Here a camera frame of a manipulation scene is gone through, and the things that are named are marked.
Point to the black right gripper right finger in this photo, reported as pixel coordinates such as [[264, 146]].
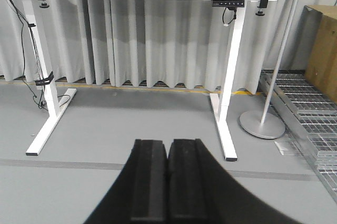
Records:
[[202, 191]]

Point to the black desk height controller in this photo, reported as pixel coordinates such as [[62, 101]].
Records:
[[228, 3]]

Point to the metal grating platform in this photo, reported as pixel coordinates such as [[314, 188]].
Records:
[[310, 117]]

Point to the black right pegboard clamp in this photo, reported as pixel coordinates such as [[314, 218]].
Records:
[[262, 5]]

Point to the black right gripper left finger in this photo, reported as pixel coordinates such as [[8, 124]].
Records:
[[138, 194]]

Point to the grey round-base floor stand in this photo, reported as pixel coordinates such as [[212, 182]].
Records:
[[263, 124]]

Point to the brown cardboard box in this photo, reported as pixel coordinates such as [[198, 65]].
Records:
[[321, 68]]

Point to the white standing desk frame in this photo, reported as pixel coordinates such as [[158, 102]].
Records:
[[220, 103]]

